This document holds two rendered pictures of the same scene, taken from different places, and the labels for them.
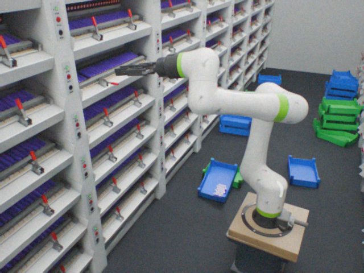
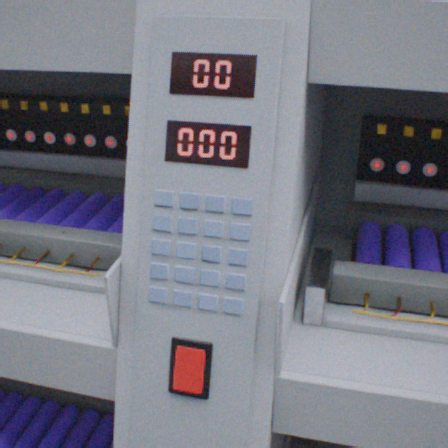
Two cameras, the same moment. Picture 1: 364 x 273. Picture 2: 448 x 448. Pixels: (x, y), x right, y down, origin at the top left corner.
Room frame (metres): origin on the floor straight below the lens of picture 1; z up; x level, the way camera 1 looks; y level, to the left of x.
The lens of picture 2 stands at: (1.74, -0.17, 1.49)
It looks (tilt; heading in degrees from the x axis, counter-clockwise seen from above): 9 degrees down; 78
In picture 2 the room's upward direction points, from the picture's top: 5 degrees clockwise
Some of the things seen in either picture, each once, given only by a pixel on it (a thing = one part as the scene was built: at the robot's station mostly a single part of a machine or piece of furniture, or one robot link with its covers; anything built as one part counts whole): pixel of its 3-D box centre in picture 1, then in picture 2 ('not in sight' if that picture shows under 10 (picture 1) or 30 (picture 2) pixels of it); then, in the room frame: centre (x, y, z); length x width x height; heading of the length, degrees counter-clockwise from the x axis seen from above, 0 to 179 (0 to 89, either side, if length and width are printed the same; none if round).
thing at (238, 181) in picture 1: (224, 172); not in sight; (2.03, -0.35, 0.04); 0.30 x 0.20 x 0.08; 65
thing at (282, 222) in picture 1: (278, 217); not in sight; (1.18, -0.48, 0.36); 0.26 x 0.15 x 0.06; 61
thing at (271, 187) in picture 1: (269, 192); not in sight; (1.22, -0.43, 0.49); 0.16 x 0.13 x 0.19; 22
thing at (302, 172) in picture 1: (302, 170); not in sight; (2.05, -0.95, 0.04); 0.30 x 0.20 x 0.08; 166
